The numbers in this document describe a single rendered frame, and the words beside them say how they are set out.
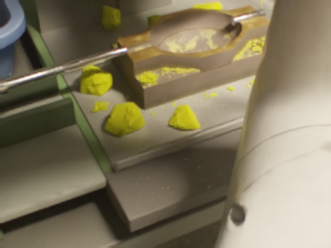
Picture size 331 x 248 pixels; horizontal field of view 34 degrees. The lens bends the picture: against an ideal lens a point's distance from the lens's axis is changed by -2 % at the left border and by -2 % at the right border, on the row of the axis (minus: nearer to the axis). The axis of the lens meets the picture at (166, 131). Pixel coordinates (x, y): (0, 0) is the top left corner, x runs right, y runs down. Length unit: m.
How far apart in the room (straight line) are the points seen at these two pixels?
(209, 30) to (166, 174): 0.20
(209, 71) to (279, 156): 0.29
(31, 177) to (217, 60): 0.22
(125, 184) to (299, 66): 0.23
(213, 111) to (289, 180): 0.29
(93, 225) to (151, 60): 0.17
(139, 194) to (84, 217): 0.07
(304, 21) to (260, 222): 0.12
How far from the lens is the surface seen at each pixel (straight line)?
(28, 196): 0.50
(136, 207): 0.48
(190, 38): 0.63
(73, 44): 0.67
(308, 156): 0.29
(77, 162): 0.52
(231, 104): 0.58
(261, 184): 0.29
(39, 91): 0.59
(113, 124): 0.53
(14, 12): 0.66
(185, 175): 0.50
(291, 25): 0.32
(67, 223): 0.53
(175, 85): 0.56
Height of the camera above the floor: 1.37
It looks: 43 degrees down
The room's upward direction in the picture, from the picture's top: 1 degrees counter-clockwise
